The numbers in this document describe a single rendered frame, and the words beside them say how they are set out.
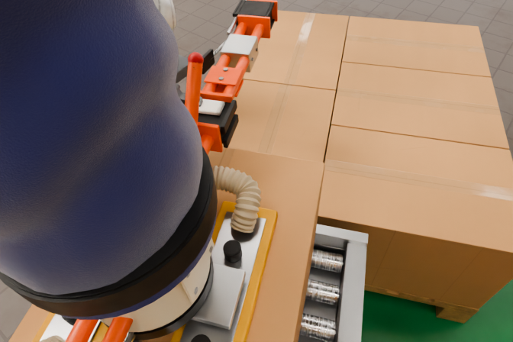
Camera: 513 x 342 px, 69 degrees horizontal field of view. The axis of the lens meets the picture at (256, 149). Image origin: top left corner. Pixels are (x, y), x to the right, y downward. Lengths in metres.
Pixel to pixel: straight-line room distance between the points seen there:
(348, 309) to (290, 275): 0.39
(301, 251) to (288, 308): 0.09
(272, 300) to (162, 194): 0.35
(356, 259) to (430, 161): 0.48
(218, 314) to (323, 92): 1.13
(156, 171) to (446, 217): 1.05
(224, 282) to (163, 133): 0.32
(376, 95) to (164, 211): 1.31
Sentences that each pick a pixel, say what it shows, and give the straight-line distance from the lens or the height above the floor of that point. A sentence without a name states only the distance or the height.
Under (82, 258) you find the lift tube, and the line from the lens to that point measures 0.31.
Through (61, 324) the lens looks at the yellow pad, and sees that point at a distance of 0.64.
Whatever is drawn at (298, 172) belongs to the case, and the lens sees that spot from 0.72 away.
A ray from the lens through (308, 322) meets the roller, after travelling 1.01.
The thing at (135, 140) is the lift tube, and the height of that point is 1.33.
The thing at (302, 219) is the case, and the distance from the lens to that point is 0.66.
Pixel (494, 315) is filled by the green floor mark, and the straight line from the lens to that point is 1.79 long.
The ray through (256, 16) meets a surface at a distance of 0.87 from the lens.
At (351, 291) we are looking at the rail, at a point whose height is 0.59.
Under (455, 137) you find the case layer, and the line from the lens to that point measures 1.47.
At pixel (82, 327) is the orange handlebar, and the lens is 0.49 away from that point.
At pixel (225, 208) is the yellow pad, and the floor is 0.97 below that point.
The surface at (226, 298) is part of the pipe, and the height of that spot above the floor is 1.00.
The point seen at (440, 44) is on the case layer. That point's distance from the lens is 1.93.
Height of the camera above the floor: 1.51
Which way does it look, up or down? 48 degrees down
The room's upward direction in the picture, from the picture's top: 4 degrees counter-clockwise
